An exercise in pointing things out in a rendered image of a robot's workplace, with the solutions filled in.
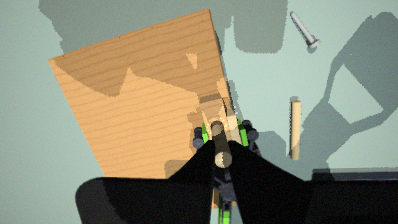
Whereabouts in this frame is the light wooden board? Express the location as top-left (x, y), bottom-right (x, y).
top-left (48, 8), bottom-right (232, 179)

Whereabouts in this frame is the grey metal bolt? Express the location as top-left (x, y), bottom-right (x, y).
top-left (290, 12), bottom-right (320, 49)

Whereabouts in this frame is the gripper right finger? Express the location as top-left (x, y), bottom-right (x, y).
top-left (228, 140), bottom-right (398, 224)

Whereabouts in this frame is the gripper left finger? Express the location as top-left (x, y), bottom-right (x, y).
top-left (75, 140), bottom-right (216, 224)

